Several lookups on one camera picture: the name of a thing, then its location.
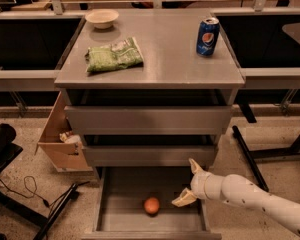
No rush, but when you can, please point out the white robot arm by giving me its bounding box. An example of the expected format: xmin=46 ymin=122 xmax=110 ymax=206
xmin=172 ymin=158 xmax=300 ymax=237

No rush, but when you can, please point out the white bowl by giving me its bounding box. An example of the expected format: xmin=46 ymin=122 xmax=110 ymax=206
xmin=85 ymin=9 xmax=119 ymax=29

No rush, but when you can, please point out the blue Pepsi can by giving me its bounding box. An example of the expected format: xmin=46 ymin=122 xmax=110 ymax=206
xmin=196 ymin=17 xmax=220 ymax=56

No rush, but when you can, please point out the black chair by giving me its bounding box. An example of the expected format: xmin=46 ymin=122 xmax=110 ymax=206
xmin=0 ymin=124 xmax=23 ymax=173

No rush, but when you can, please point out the grey middle drawer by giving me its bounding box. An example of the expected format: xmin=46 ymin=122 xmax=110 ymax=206
xmin=83 ymin=146 xmax=216 ymax=167

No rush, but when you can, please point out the black cable on floor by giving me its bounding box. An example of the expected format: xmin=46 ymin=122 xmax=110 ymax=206
xmin=0 ymin=175 xmax=51 ymax=208

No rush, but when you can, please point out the grey open bottom drawer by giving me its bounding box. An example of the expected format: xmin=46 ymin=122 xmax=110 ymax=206
xmin=81 ymin=167 xmax=222 ymax=240

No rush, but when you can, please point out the black table leg right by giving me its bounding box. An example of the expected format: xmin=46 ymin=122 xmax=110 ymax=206
xmin=232 ymin=126 xmax=269 ymax=192

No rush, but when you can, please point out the black stand leg left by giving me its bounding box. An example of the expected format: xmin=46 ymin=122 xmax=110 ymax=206
xmin=33 ymin=183 xmax=78 ymax=240

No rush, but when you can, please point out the cardboard box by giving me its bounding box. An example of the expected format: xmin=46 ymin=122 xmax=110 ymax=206
xmin=38 ymin=93 xmax=92 ymax=172

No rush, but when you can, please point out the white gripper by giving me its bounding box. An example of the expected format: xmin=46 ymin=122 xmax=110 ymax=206
xmin=172 ymin=158 xmax=223 ymax=207

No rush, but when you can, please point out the crumpled wrapper in box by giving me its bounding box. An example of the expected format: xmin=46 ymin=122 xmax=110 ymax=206
xmin=59 ymin=131 xmax=81 ymax=144

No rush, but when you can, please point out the grey drawer cabinet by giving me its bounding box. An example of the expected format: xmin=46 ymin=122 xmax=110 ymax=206
xmin=55 ymin=9 xmax=245 ymax=153

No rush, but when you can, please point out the green chip bag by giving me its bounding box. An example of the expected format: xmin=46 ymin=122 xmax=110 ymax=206
xmin=85 ymin=37 xmax=143 ymax=73

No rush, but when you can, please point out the grey top drawer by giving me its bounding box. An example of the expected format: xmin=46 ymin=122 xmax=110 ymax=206
xmin=65 ymin=106 xmax=231 ymax=135

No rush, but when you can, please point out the orange fruit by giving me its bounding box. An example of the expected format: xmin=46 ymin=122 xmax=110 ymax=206
xmin=143 ymin=197 xmax=160 ymax=215

